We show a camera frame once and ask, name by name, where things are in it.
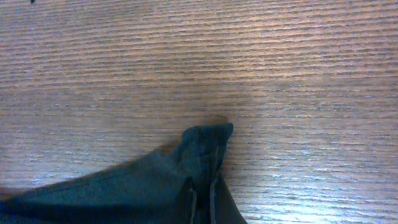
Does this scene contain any dark green cloth garment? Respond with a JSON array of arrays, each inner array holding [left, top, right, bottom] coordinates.
[[1, 123, 233, 223]]

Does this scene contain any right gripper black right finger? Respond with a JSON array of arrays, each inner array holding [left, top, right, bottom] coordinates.
[[210, 173, 247, 224]]

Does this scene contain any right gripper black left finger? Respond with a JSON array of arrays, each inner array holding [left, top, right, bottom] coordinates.
[[187, 179, 198, 224]]

